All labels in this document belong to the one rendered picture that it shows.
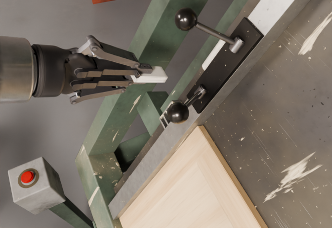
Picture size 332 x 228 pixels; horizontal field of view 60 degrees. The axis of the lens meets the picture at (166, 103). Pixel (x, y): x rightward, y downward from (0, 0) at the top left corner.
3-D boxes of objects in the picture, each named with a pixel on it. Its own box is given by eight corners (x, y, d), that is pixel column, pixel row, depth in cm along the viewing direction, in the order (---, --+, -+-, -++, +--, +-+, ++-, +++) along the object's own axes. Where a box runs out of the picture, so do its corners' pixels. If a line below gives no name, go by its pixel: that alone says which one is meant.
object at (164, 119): (167, 117, 74) (158, 118, 72) (181, 99, 70) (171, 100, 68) (175, 130, 72) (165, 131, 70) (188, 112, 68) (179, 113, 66)
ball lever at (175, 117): (191, 90, 60) (159, 117, 49) (201, 76, 57) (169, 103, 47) (205, 102, 59) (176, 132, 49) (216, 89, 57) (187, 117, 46)
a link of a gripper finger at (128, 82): (73, 83, 43) (70, 89, 44) (135, 84, 50) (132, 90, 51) (66, 65, 45) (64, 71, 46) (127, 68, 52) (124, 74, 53)
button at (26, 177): (21, 175, 97) (19, 173, 95) (33, 170, 98) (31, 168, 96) (24, 186, 95) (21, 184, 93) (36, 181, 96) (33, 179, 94)
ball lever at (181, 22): (234, 49, 53) (170, 18, 49) (247, 32, 51) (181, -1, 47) (238, 61, 50) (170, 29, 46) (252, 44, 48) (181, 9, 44)
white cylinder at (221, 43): (230, 34, 57) (208, 64, 62) (220, 33, 56) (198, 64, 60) (238, 44, 56) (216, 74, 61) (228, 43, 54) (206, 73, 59)
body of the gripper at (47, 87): (29, 29, 40) (92, 36, 45) (20, 73, 45) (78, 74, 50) (41, 67, 36) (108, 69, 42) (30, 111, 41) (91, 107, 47)
